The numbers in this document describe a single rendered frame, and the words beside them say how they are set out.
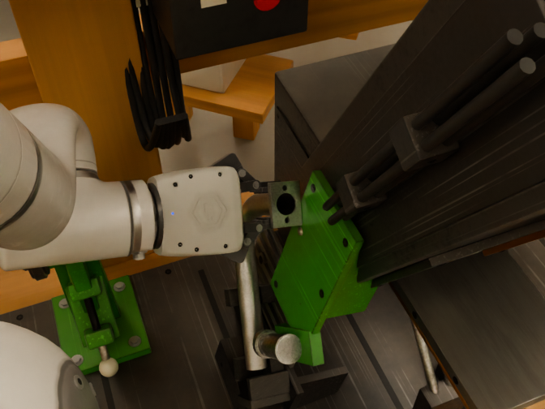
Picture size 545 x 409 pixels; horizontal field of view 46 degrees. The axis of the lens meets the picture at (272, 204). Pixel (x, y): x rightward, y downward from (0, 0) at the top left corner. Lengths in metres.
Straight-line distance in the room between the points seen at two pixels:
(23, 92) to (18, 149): 0.60
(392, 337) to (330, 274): 0.34
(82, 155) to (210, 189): 0.14
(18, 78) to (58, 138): 0.41
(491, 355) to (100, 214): 0.47
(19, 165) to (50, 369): 0.19
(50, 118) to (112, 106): 0.33
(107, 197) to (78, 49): 0.25
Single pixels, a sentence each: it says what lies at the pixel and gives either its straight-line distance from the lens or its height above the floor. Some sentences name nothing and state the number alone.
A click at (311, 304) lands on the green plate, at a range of 0.79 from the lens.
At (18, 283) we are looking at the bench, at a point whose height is 0.88.
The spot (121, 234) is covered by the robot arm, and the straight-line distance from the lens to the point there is 0.69.
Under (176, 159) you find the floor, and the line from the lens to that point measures 2.61.
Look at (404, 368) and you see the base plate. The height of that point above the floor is 0.90.
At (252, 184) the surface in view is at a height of 1.25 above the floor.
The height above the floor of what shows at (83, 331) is 0.98.
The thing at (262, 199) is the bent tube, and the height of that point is 1.21.
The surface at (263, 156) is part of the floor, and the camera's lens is 2.60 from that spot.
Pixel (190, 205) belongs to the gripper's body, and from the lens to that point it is 0.72.
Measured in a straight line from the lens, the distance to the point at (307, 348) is 0.81.
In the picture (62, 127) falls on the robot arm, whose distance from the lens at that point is 0.61.
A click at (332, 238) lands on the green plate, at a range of 0.72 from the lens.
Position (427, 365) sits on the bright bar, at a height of 1.03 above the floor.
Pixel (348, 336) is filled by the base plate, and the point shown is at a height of 0.90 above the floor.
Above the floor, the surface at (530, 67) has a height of 1.60.
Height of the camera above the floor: 1.80
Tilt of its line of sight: 48 degrees down
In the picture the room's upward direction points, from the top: straight up
